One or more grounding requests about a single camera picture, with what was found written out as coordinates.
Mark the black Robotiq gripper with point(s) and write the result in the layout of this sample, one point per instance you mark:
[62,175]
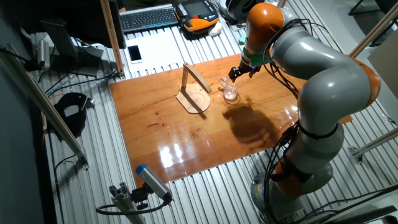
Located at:
[248,69]

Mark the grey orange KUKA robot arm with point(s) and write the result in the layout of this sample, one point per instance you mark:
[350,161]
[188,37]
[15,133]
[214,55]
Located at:
[326,84]

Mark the wooden cup rack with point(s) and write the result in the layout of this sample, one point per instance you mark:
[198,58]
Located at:
[192,101]

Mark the white rounded object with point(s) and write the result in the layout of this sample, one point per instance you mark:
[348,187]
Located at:
[215,29]

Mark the black round spool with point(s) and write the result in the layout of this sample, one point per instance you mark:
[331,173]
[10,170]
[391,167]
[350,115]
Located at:
[236,11]

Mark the orange black teach pendant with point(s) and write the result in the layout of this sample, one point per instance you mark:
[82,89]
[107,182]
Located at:
[199,21]

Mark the white paper sheet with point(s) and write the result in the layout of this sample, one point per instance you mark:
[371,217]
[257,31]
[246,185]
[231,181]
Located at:
[161,49]

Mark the glossy wooden board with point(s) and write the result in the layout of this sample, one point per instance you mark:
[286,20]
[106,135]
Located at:
[174,130]

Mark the white smartphone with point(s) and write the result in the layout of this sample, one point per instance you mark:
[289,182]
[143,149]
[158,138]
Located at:
[135,53]

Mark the black computer keyboard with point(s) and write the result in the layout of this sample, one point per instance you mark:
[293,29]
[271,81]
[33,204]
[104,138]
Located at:
[146,18]

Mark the slanted aluminium beam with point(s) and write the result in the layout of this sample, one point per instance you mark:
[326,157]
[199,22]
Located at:
[373,31]

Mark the grey cardboard panel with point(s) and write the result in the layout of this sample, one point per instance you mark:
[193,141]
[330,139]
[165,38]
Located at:
[385,68]

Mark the black curved clamp device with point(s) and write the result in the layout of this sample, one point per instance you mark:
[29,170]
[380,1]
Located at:
[62,102]

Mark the metal post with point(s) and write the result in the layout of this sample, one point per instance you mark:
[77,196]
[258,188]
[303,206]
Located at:
[281,3]

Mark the wooden frame post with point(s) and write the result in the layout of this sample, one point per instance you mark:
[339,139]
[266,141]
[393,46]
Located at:
[112,37]

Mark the grey camera with blue cap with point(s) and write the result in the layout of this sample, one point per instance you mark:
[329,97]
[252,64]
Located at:
[152,182]

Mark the aluminium bar with foot bracket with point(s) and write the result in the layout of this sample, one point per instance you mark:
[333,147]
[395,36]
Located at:
[376,143]

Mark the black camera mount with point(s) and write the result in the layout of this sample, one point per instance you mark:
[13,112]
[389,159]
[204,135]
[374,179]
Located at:
[140,196]

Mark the aluminium profile camera post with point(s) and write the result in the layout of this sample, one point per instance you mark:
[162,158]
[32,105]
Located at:
[124,202]

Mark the long aluminium frame bar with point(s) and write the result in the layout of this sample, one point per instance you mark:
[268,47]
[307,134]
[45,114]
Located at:
[46,109]

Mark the grey cylindrical camera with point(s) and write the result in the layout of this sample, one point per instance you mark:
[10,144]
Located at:
[43,53]

